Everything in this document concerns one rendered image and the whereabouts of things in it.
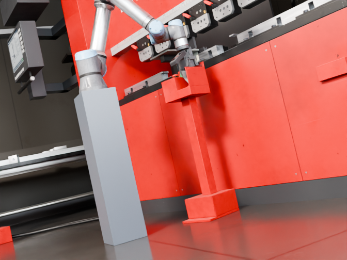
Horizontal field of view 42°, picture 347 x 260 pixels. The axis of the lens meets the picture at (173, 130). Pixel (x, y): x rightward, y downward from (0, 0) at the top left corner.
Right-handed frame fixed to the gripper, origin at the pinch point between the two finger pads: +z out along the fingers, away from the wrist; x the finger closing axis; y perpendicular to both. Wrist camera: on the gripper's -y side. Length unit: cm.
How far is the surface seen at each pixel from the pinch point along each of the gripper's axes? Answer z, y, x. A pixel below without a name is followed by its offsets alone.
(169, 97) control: 4.2, -7.0, 11.7
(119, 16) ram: -74, 49, 91
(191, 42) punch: -30, 42, 25
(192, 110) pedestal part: 14.8, -2.1, 2.3
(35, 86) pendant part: -45, 10, 171
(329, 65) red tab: 14, 13, -72
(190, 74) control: -3.7, -3.2, -4.8
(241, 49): -9.7, 21.2, -23.6
